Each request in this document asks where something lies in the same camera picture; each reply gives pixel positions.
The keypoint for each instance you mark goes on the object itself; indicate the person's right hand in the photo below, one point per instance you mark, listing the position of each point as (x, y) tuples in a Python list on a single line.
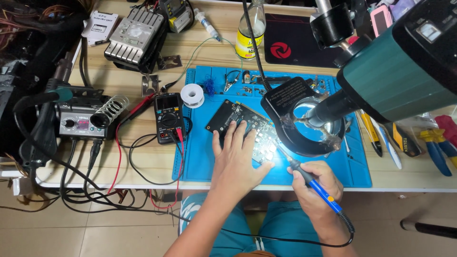
[(321, 200)]

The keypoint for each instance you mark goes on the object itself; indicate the person's left hand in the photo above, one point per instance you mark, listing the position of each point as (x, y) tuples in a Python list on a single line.
[(234, 167)]

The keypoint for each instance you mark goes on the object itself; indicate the black graphics circuit board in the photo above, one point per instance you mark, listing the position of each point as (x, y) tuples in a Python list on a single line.
[(228, 114)]

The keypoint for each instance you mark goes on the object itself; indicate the blue silicone work mat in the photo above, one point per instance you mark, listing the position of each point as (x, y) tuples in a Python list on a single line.
[(200, 157)]

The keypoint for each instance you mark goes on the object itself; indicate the person's teal shorts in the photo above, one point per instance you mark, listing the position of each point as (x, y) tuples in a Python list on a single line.
[(285, 221)]

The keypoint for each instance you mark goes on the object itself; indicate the pile of small metal parts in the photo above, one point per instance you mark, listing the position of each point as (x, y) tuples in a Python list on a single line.
[(250, 90)]

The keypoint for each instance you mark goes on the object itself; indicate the yellow black screwdriver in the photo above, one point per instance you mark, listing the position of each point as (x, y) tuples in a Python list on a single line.
[(373, 137)]

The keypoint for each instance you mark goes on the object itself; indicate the black digital multimeter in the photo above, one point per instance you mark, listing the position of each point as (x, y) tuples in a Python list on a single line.
[(168, 117)]

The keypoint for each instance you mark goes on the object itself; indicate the metal tweezers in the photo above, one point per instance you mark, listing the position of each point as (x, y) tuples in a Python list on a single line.
[(360, 126)]

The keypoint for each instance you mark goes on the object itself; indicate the metal alligator clip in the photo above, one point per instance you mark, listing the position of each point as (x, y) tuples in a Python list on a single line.
[(228, 84)]

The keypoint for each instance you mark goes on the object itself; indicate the black yellow utility knife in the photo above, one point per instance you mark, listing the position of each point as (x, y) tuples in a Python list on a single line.
[(401, 139)]

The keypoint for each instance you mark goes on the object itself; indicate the black multimeter probe lead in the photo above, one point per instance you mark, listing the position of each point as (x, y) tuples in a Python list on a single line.
[(132, 167)]

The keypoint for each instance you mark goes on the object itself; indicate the black stool leg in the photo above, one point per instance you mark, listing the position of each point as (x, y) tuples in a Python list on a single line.
[(428, 228)]

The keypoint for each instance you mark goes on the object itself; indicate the red multimeter probe lead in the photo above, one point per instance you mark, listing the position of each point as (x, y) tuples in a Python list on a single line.
[(118, 157)]

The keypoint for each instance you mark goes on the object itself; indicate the blue yellow pliers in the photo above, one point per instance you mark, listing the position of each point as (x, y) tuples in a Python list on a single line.
[(437, 153)]

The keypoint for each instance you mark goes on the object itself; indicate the clear bottle yellow label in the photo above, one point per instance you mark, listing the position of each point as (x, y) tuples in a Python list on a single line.
[(250, 35)]

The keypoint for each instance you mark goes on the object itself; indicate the metal spring iron holder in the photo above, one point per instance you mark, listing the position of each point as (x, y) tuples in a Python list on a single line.
[(112, 110)]

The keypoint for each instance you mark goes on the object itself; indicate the black mouse pad red logo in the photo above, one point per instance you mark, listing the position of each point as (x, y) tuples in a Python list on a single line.
[(296, 39)]

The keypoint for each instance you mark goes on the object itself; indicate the white paste syringe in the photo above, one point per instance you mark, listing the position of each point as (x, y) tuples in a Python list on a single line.
[(207, 23)]

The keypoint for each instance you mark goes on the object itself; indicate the teal black microscope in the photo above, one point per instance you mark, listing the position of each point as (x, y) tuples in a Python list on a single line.
[(400, 67)]

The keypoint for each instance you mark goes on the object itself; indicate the grey soldering station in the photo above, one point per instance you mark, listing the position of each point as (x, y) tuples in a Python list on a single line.
[(80, 125)]

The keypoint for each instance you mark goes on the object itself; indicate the yellow black meter device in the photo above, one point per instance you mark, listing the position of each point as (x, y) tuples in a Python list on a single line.
[(176, 14)]

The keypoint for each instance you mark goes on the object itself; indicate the silver finned heat sink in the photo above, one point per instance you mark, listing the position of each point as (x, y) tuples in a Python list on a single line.
[(135, 35)]

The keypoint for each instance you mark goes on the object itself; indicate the pink handheld device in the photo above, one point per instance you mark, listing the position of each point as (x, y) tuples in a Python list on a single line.
[(380, 19)]

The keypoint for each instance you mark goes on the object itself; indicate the white handwritten box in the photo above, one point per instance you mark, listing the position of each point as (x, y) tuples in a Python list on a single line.
[(99, 28)]

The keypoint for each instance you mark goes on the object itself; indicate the black hot air gun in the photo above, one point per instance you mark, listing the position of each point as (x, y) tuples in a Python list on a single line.
[(43, 117)]

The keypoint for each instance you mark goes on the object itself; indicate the small metal bracket plate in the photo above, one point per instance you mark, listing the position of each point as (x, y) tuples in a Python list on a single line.
[(169, 62), (150, 85)]

